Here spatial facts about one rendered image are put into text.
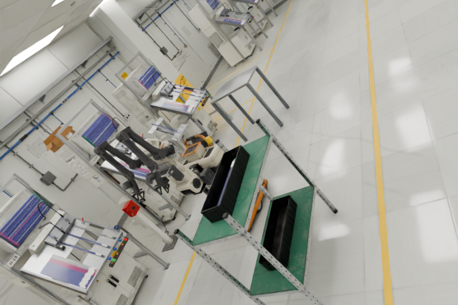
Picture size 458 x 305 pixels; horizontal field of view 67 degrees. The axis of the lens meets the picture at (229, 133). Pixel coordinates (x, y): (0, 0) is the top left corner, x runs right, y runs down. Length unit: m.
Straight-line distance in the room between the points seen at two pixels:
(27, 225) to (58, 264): 0.52
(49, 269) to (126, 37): 4.98
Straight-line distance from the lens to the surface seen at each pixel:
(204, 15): 8.60
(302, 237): 2.62
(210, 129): 6.13
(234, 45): 8.63
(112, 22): 7.67
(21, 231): 4.16
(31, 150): 6.14
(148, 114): 5.80
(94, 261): 3.97
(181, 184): 3.47
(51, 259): 4.09
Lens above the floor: 2.06
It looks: 21 degrees down
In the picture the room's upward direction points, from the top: 43 degrees counter-clockwise
